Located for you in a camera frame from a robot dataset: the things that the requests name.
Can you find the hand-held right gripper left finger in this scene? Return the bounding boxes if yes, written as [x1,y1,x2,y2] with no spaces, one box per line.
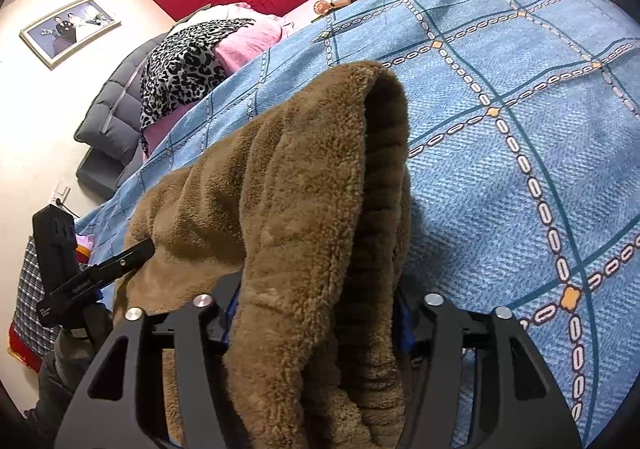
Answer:
[54,271,242,449]

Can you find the plaid cloth with red trim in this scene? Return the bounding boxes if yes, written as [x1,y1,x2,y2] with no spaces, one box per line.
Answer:
[7,234,67,372]

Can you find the brown fleece pants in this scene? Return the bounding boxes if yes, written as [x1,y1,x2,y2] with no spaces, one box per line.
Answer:
[112,59,416,449]

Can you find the leopard print cloth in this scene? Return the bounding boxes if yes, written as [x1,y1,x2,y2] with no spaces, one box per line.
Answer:
[138,18,257,156]

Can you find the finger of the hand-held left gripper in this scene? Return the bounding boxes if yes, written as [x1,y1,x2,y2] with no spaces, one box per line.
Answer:
[95,237,155,284]

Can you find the small brown wooden object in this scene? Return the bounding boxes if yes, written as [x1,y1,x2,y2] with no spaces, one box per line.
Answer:
[312,0,364,17]

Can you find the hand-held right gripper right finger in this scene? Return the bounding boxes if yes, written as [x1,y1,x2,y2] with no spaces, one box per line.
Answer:
[392,286,583,449]

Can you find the blue patterned bedspread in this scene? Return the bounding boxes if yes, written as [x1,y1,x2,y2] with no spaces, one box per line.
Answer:
[75,0,640,449]

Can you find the grey puffer jacket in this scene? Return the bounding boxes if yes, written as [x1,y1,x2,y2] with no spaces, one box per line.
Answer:
[75,32,173,193]

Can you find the person's left forearm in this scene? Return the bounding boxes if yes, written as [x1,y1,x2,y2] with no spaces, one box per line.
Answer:
[27,324,113,432]

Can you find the framed wall photo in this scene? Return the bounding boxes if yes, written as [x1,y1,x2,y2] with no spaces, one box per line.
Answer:
[20,0,122,70]

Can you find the white fluffy cloth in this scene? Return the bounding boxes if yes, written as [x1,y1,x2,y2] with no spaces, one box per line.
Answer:
[164,4,242,39]

